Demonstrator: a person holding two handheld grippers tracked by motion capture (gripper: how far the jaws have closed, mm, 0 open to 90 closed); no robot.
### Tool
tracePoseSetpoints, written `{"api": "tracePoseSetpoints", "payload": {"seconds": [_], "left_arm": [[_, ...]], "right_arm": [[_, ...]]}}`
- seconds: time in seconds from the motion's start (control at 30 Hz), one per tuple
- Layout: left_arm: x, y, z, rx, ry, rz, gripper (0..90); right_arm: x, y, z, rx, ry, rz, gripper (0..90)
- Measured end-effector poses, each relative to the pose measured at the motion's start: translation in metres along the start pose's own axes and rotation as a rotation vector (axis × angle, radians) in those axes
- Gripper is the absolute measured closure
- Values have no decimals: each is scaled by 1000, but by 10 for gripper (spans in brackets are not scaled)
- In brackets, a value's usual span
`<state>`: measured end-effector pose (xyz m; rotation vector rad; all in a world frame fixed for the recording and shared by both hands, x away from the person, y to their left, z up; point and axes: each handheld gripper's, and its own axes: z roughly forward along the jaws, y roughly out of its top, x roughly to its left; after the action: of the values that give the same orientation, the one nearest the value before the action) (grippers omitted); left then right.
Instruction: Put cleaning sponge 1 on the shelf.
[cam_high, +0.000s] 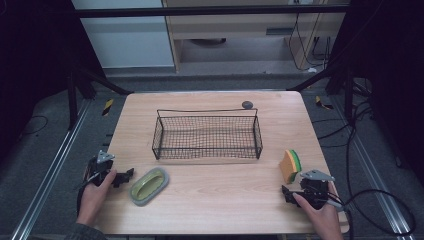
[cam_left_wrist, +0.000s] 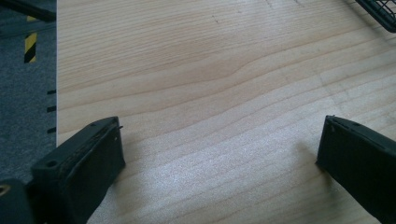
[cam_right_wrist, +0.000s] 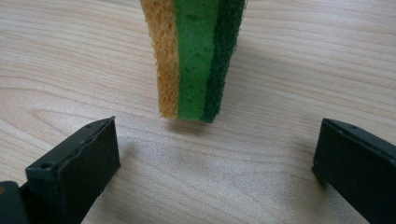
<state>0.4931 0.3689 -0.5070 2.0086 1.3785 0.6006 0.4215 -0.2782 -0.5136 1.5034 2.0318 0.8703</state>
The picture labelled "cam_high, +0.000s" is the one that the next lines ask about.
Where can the black metal stand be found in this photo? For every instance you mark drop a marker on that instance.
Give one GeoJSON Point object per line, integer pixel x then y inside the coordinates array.
{"type": "Point", "coordinates": [348, 96]}
{"type": "Point", "coordinates": [71, 100]}

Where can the person's right hand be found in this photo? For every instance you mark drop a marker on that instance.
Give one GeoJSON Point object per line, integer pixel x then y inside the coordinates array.
{"type": "Point", "coordinates": [321, 216]}

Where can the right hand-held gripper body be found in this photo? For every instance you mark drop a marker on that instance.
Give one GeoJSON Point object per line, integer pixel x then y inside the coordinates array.
{"type": "Point", "coordinates": [315, 190]}

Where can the grey and green soap dish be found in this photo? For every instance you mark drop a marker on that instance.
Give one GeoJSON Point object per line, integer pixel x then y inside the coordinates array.
{"type": "Point", "coordinates": [149, 186]}

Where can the grey round table cap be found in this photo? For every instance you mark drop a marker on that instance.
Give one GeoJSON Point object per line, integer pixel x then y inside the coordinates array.
{"type": "Point", "coordinates": [247, 104]}

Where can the orange and green sponge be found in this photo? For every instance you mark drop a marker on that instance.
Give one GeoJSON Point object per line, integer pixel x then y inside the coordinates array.
{"type": "Point", "coordinates": [289, 166]}

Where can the aluminium floor rail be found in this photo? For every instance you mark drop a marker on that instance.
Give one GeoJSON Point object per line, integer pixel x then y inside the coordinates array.
{"type": "Point", "coordinates": [50, 170]}
{"type": "Point", "coordinates": [376, 176]}

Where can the black curtain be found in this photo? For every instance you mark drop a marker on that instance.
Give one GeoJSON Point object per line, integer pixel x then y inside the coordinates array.
{"type": "Point", "coordinates": [33, 66]}
{"type": "Point", "coordinates": [393, 66]}

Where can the white cabinet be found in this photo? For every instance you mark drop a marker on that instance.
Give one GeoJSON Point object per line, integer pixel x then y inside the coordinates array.
{"type": "Point", "coordinates": [126, 40]}

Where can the yellow and black tape strip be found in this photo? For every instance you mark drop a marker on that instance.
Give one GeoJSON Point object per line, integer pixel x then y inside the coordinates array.
{"type": "Point", "coordinates": [321, 102]}
{"type": "Point", "coordinates": [107, 107]}

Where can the black crossbar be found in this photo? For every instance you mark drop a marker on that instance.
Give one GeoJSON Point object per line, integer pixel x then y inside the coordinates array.
{"type": "Point", "coordinates": [206, 11]}

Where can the light wooden desk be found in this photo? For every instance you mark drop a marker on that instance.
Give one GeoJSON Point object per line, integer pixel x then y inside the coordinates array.
{"type": "Point", "coordinates": [233, 25]}

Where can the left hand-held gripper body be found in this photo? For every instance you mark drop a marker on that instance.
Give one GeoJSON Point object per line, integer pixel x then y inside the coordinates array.
{"type": "Point", "coordinates": [96, 168]}

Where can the person's left hand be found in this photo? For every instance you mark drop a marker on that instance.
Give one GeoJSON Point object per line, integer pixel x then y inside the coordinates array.
{"type": "Point", "coordinates": [95, 196]}

